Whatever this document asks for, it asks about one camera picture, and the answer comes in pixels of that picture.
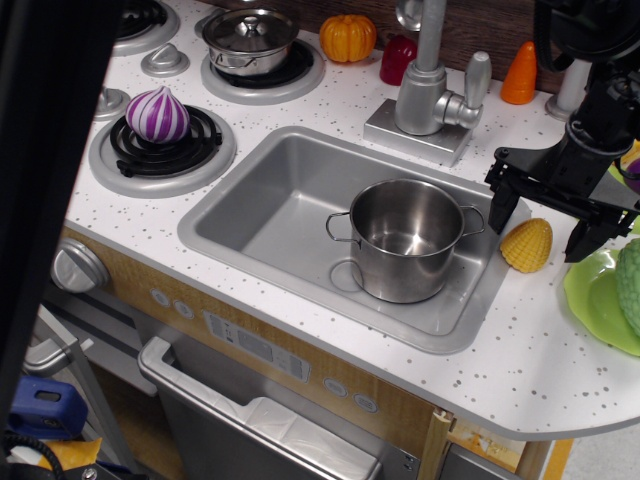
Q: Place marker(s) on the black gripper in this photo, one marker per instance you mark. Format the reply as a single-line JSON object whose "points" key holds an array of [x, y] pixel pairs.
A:
{"points": [[562, 177]]}

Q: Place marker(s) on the yellow toy corn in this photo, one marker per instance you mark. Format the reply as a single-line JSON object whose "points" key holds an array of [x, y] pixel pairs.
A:
{"points": [[527, 247]]}

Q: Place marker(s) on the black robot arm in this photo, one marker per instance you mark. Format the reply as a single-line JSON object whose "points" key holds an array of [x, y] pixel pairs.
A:
{"points": [[606, 35]]}

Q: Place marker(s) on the steel pot in sink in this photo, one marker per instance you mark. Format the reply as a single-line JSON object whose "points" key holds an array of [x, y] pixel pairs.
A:
{"points": [[403, 236]]}

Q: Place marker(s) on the small lidded steel pot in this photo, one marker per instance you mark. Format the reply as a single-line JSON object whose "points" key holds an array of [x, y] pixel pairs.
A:
{"points": [[249, 42]]}

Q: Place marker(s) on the green plate front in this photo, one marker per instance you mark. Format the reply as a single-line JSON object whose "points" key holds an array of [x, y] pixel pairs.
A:
{"points": [[591, 292]]}

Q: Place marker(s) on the green plate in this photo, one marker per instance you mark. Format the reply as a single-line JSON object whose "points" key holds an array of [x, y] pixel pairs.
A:
{"points": [[591, 292], [611, 191]]}

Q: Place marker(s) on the green plate back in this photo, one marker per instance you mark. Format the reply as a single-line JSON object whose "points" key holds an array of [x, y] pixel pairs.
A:
{"points": [[611, 191]]}

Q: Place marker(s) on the green bumpy toy vegetable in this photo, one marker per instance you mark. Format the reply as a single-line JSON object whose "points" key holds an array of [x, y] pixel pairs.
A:
{"points": [[627, 278]]}

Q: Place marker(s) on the purple toy eggplant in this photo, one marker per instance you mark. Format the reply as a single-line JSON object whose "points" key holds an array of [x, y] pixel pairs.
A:
{"points": [[634, 169]]}

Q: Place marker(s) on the orange toy carrot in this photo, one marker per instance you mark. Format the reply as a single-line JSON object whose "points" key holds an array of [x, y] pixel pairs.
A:
{"points": [[520, 82]]}

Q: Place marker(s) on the silver toy faucet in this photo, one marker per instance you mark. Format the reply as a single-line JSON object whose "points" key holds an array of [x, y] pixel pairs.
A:
{"points": [[428, 120]]}

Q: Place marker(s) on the red toy pepper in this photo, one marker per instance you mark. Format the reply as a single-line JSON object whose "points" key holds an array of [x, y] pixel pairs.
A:
{"points": [[398, 53]]}

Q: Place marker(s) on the orange toy pumpkin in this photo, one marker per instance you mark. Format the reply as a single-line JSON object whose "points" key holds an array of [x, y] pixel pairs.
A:
{"points": [[347, 38]]}

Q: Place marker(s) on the back right stove burner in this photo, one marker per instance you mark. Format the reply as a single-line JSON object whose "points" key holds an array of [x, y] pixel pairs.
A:
{"points": [[302, 71]]}

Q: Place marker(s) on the stove burner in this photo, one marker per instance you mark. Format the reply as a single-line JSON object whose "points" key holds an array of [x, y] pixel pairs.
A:
{"points": [[126, 164], [302, 71], [144, 26]]}

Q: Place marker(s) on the front right stove burner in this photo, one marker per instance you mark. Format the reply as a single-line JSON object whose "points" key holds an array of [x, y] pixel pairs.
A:
{"points": [[126, 164]]}

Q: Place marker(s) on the silver dishwasher door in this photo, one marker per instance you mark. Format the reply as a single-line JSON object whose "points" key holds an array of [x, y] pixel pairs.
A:
{"points": [[241, 384]]}

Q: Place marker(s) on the purple striped toy onion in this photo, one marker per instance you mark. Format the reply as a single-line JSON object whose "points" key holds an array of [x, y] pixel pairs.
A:
{"points": [[158, 117]]}

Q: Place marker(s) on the silver stove knob upper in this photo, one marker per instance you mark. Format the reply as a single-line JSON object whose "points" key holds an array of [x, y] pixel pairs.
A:
{"points": [[166, 61]]}

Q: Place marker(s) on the silver stove knob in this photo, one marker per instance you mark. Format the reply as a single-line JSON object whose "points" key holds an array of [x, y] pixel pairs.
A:
{"points": [[166, 61], [111, 104]]}

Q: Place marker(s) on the back left stove burner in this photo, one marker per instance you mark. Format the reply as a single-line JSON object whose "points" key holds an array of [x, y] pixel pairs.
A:
{"points": [[144, 26]]}

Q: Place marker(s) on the silver stove knob middle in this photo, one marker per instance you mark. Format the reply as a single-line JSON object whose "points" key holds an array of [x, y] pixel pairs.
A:
{"points": [[111, 104]]}

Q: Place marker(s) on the silver oven dial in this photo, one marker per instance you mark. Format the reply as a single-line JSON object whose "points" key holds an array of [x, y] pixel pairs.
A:
{"points": [[76, 268]]}

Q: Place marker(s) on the blue clamp tool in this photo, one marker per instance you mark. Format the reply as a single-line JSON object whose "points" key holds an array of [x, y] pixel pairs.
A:
{"points": [[47, 409]]}

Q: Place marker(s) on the silver oven door handle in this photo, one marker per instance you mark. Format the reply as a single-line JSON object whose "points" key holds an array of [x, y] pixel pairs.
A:
{"points": [[218, 438]]}

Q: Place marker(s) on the black foreground post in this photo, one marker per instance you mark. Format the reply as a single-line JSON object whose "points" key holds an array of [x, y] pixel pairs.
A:
{"points": [[54, 56]]}

